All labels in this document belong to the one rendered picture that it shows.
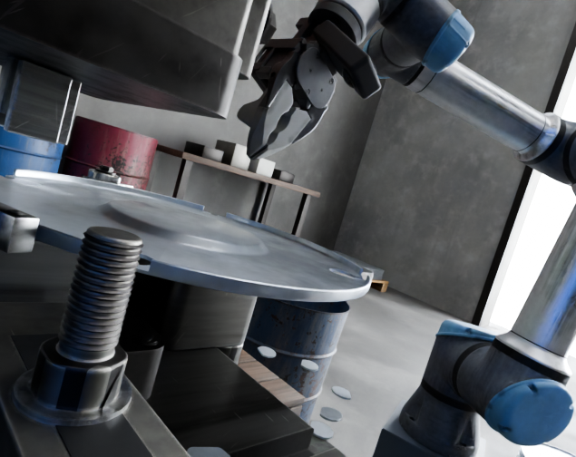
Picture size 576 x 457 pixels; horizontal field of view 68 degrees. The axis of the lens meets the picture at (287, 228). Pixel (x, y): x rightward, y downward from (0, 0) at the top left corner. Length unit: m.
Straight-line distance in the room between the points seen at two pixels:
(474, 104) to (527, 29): 4.75
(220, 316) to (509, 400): 0.52
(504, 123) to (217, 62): 0.67
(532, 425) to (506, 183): 4.31
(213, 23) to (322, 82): 0.31
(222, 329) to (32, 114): 0.19
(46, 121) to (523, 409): 0.70
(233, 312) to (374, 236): 5.26
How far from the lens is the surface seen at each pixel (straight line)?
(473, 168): 5.15
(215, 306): 0.32
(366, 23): 0.60
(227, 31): 0.26
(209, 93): 0.22
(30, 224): 0.22
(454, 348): 0.87
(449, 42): 0.65
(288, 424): 0.27
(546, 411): 0.79
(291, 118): 0.52
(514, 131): 0.85
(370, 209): 5.65
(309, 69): 0.53
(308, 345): 1.44
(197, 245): 0.28
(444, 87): 0.79
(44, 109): 0.27
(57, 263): 0.23
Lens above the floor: 0.84
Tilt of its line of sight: 6 degrees down
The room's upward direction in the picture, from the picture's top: 17 degrees clockwise
